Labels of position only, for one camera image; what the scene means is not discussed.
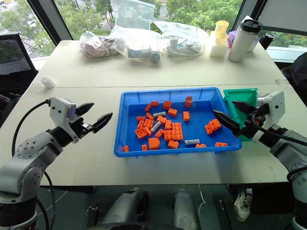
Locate black mesh office chair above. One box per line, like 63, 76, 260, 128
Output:
0, 32, 39, 96

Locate green plastic tray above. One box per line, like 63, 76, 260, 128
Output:
223, 88, 260, 142

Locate plastic bag with pink contents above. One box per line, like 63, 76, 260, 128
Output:
78, 31, 120, 59

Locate purple container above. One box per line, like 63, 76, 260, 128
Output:
227, 30, 238, 48

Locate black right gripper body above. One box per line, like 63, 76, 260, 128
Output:
239, 104, 270, 140

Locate orange L-shaped plastic piece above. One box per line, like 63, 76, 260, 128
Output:
144, 101, 159, 112

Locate grey rounded robot leg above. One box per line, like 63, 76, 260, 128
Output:
100, 188, 148, 227
173, 188, 201, 230

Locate dark chair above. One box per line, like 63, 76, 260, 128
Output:
280, 51, 307, 98

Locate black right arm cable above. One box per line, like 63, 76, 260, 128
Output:
249, 112, 307, 147

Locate white plastic bracket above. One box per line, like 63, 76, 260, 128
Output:
234, 188, 254, 222

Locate pale yellow stacked cups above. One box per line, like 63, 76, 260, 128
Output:
214, 20, 230, 46

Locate clear bag with power strip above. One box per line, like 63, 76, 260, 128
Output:
153, 20, 211, 58

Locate black bottle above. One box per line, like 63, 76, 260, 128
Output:
259, 33, 276, 50

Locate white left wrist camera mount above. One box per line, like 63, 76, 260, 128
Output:
49, 97, 80, 144

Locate white tumbler with black lid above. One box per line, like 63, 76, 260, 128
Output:
227, 18, 263, 63

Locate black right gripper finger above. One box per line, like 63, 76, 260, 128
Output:
213, 110, 243, 138
232, 101, 257, 115

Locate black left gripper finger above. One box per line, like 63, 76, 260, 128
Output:
75, 103, 95, 116
90, 112, 113, 134

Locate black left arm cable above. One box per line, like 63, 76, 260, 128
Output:
12, 99, 52, 156

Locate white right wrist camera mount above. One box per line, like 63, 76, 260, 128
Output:
251, 91, 286, 144

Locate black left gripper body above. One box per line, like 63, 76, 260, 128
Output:
68, 115, 94, 139

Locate small white cap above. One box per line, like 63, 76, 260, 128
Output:
40, 76, 57, 89

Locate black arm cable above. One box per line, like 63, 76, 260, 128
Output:
12, 99, 52, 156
249, 112, 307, 147

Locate orange 2x4 plastic building brick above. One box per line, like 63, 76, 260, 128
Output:
172, 122, 184, 141

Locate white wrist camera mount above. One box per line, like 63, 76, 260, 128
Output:
251, 91, 286, 144
49, 97, 80, 144

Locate tall clear plastic bag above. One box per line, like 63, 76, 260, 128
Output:
109, 0, 162, 64

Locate blue plastic tray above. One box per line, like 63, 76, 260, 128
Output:
113, 86, 243, 158

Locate white power strip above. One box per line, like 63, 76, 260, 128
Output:
166, 37, 205, 57

